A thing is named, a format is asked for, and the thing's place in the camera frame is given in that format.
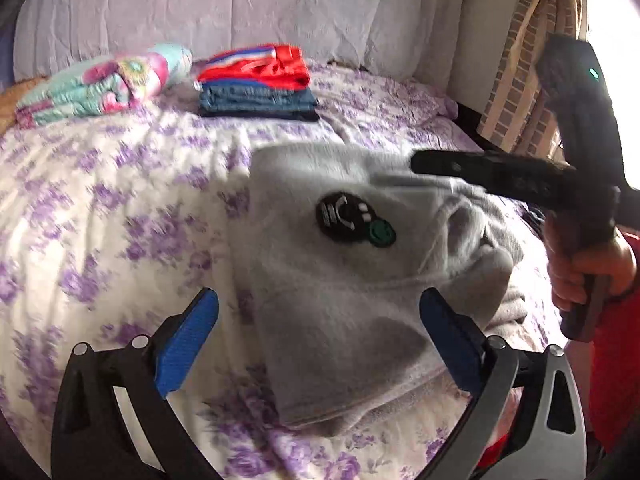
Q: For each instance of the beige checked curtain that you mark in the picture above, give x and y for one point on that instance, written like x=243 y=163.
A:
x=516 y=118

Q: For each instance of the red folded garment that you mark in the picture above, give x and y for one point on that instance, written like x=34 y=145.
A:
x=277 y=66

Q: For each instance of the dark navy folded pants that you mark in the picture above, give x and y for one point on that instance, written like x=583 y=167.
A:
x=291 y=116

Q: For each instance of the window with white frame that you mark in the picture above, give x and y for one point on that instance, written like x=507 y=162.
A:
x=613 y=31

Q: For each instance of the person's right hand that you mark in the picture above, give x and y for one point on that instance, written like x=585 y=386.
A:
x=617 y=260

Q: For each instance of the grey fleece pants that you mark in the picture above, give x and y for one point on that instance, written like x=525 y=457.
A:
x=338 y=245

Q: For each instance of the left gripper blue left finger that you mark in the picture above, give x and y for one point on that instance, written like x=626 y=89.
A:
x=179 y=340

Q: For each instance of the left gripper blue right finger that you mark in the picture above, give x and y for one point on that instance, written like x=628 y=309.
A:
x=457 y=339

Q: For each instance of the purple floral bed sheet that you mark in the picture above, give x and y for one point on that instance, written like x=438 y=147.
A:
x=111 y=224

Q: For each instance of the colourful floral folded blanket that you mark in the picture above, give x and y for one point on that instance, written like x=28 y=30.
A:
x=104 y=85

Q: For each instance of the blue folded jeans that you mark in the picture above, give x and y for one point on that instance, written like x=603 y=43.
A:
x=238 y=95

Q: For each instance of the white lace headboard cover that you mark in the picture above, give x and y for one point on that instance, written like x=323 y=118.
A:
x=393 y=38

